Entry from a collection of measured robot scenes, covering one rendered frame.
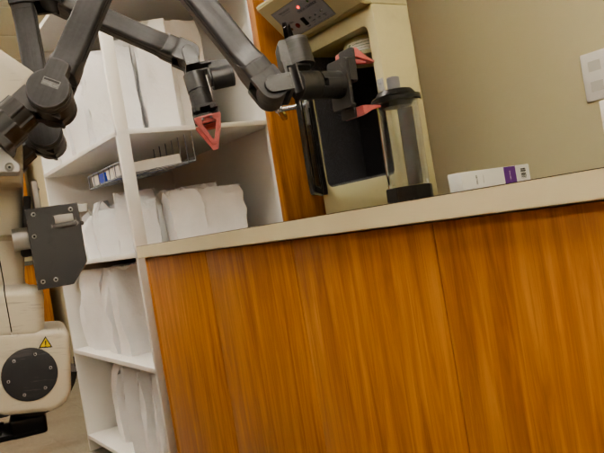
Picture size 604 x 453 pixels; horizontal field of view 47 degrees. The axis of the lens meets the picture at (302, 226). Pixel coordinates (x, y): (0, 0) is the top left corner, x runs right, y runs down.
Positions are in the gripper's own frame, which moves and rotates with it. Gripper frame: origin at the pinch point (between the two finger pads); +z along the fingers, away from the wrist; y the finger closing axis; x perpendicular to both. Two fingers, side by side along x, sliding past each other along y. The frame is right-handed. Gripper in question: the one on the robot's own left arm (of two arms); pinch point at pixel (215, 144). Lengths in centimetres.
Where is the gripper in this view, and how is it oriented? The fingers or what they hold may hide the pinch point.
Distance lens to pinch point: 180.2
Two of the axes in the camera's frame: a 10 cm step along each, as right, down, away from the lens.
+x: -9.5, 2.8, -1.5
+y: -0.9, 1.9, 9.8
